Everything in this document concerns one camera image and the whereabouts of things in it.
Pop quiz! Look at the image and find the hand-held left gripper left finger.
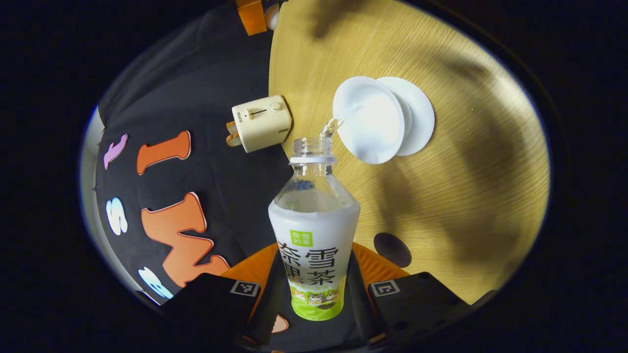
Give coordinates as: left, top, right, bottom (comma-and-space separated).
159, 243, 290, 350

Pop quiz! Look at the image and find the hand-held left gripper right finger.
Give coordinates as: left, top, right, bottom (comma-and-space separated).
346, 242, 474, 350

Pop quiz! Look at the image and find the dark round coaster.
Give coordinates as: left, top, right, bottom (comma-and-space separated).
373, 232, 413, 269

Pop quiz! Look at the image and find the clear water bottle green label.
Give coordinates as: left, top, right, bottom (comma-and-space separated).
268, 118, 361, 322

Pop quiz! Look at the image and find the white teacup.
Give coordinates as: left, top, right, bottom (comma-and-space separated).
332, 76, 406, 165

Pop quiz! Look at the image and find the cream toaster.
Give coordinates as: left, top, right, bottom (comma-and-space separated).
232, 95, 293, 153

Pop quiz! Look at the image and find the black backdrop cloth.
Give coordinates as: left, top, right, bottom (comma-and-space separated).
93, 0, 366, 351

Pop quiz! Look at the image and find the white saucer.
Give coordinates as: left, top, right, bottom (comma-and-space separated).
378, 77, 436, 157

